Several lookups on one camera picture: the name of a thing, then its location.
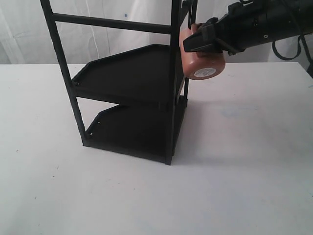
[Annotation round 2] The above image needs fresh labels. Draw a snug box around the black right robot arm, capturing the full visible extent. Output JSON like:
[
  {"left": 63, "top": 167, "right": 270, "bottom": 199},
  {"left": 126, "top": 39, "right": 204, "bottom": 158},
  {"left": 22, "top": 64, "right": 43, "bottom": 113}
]
[{"left": 183, "top": 0, "right": 313, "bottom": 55}]

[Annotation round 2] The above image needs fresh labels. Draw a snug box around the black metal shelf rack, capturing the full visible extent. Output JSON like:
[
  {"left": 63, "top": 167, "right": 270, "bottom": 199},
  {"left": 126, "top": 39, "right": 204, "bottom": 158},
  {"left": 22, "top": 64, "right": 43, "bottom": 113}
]
[{"left": 41, "top": 0, "right": 198, "bottom": 165}]

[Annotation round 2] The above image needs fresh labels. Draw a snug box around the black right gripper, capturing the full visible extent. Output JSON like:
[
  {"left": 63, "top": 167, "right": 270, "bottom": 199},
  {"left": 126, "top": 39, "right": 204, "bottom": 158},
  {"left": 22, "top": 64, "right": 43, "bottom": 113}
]
[{"left": 183, "top": 3, "right": 257, "bottom": 55}]

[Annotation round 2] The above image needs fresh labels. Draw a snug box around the terracotta ceramic mug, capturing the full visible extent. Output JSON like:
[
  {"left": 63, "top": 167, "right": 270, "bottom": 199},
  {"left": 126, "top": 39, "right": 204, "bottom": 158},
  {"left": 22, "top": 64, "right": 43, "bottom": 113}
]
[{"left": 179, "top": 23, "right": 225, "bottom": 80}]

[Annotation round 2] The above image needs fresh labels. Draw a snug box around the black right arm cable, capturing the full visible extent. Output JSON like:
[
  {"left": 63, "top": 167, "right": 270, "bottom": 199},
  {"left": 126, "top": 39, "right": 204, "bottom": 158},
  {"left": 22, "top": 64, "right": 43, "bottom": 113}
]
[{"left": 271, "top": 34, "right": 313, "bottom": 81}]

